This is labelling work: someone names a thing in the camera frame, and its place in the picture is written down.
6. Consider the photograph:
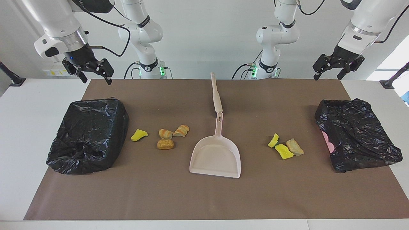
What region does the black left base cable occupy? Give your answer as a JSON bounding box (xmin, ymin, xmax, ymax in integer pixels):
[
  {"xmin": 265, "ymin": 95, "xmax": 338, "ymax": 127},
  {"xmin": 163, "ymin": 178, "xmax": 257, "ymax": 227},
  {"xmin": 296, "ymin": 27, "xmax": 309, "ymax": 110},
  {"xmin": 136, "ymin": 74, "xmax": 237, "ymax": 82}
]
[{"xmin": 232, "ymin": 50, "xmax": 264, "ymax": 80}]

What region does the black right base cable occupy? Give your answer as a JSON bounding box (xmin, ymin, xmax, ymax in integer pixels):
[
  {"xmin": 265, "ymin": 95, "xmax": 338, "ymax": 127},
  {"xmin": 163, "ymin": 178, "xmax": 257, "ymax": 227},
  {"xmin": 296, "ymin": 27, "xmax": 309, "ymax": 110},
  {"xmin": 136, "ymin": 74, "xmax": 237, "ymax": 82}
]
[{"xmin": 124, "ymin": 62, "xmax": 141, "ymax": 79}]

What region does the yellow sponge wedge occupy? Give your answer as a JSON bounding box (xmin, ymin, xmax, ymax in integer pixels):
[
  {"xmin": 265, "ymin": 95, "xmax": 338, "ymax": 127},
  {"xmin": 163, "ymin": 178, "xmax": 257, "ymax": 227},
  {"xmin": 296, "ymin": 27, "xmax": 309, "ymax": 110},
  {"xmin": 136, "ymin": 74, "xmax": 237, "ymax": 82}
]
[{"xmin": 130, "ymin": 129, "xmax": 149, "ymax": 142}]

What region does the black base cable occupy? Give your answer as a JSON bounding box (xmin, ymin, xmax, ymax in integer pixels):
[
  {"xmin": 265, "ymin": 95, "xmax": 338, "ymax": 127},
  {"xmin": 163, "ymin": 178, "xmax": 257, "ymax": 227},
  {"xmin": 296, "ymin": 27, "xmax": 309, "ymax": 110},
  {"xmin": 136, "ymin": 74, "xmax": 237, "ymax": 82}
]
[
  {"xmin": 124, "ymin": 62, "xmax": 141, "ymax": 79},
  {"xmin": 232, "ymin": 50, "xmax": 264, "ymax": 80}
]

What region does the pink bin with black bag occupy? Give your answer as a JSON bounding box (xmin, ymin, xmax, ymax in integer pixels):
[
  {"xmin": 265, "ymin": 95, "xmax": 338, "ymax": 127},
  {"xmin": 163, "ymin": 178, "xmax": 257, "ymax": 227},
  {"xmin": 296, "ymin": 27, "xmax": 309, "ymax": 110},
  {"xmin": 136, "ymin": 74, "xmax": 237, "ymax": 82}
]
[{"xmin": 315, "ymin": 98, "xmax": 404, "ymax": 173}]

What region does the beige hand brush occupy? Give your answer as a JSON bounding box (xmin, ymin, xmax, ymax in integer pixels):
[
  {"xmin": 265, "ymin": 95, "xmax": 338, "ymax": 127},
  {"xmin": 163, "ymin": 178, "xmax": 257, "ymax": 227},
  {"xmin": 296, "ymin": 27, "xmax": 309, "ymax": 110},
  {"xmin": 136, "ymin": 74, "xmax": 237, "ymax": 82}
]
[{"xmin": 210, "ymin": 72, "xmax": 223, "ymax": 114}]

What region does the beige plastic dustpan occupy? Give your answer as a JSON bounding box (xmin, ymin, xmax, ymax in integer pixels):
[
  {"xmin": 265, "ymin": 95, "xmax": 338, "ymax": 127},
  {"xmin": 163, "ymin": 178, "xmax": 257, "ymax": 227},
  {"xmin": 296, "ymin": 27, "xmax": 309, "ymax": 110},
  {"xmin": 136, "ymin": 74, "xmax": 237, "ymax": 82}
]
[{"xmin": 189, "ymin": 112, "xmax": 241, "ymax": 179}]

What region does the brown table mat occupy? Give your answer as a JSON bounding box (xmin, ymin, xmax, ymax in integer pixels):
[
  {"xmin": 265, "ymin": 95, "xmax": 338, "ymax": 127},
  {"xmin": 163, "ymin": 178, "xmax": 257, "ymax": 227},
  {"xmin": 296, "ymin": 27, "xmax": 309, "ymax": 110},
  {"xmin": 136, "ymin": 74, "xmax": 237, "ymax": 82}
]
[{"xmin": 23, "ymin": 79, "xmax": 409, "ymax": 221}]

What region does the white wall socket box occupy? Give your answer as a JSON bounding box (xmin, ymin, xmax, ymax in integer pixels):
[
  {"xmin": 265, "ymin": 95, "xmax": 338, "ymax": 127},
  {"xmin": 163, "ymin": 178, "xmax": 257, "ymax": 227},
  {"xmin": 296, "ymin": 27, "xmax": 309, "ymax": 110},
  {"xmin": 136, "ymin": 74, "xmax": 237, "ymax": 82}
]
[{"xmin": 43, "ymin": 62, "xmax": 69, "ymax": 77}]

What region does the black stand clamp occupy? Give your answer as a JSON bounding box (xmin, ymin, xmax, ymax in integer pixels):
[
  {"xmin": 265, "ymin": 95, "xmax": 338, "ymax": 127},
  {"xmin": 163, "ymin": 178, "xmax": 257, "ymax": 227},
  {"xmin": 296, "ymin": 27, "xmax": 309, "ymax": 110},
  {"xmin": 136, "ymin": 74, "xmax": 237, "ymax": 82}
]
[
  {"xmin": 0, "ymin": 61, "xmax": 26, "ymax": 87},
  {"xmin": 380, "ymin": 62, "xmax": 409, "ymax": 89}
]

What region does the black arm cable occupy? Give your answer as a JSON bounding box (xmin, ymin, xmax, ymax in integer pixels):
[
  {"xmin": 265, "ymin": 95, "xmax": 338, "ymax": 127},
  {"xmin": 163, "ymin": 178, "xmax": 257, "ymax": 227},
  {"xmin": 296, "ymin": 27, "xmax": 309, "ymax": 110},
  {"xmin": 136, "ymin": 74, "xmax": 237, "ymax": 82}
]
[
  {"xmin": 72, "ymin": 0, "xmax": 131, "ymax": 58},
  {"xmin": 296, "ymin": 0, "xmax": 409, "ymax": 44}
]

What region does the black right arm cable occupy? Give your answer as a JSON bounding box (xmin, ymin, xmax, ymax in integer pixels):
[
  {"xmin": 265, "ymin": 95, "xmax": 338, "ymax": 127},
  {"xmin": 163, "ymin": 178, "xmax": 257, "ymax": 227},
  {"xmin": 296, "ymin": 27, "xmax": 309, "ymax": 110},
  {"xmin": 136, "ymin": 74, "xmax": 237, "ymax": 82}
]
[{"xmin": 72, "ymin": 0, "xmax": 131, "ymax": 58}]

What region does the grey beige foam chunk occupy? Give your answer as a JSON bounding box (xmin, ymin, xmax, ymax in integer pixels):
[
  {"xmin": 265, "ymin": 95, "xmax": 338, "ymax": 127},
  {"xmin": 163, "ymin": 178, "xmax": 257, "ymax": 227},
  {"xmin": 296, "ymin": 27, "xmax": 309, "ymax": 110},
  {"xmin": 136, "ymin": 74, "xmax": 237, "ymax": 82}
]
[{"xmin": 285, "ymin": 138, "xmax": 305, "ymax": 157}]

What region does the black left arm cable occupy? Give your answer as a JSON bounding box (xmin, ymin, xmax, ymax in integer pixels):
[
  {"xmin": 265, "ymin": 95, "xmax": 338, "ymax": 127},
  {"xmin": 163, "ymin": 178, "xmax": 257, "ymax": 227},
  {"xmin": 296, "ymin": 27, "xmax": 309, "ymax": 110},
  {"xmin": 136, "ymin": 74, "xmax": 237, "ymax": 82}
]
[{"xmin": 296, "ymin": 0, "xmax": 409, "ymax": 44}]

